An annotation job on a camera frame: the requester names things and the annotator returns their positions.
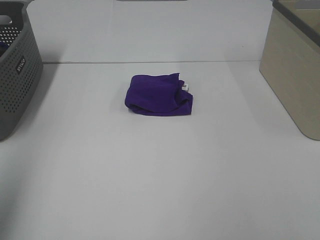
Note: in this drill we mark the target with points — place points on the purple towel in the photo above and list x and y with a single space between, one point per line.
159 96

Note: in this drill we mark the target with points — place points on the beige storage bin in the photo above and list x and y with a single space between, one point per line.
290 61

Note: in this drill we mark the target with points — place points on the grey perforated laundry basket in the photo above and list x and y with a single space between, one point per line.
21 66

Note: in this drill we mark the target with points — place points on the purple cloth inside grey basket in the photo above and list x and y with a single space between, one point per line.
3 48

